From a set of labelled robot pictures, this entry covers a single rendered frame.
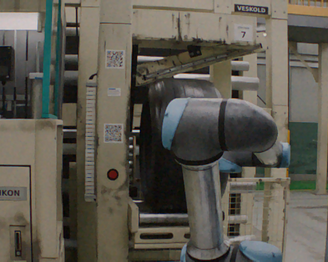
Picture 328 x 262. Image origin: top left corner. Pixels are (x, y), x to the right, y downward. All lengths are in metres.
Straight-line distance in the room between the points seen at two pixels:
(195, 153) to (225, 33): 1.31
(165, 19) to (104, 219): 0.94
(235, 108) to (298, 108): 11.07
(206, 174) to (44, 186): 0.42
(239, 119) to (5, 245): 0.69
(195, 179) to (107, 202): 0.86
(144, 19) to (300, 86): 10.05
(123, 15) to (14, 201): 0.97
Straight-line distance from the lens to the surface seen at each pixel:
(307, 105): 12.21
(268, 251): 1.29
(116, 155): 1.95
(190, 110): 1.07
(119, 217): 1.98
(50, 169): 1.29
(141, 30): 2.25
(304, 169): 12.14
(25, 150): 1.29
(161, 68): 2.38
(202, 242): 1.25
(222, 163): 1.46
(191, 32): 2.29
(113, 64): 1.95
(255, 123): 1.06
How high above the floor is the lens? 1.26
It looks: 3 degrees down
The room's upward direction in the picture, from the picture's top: 1 degrees clockwise
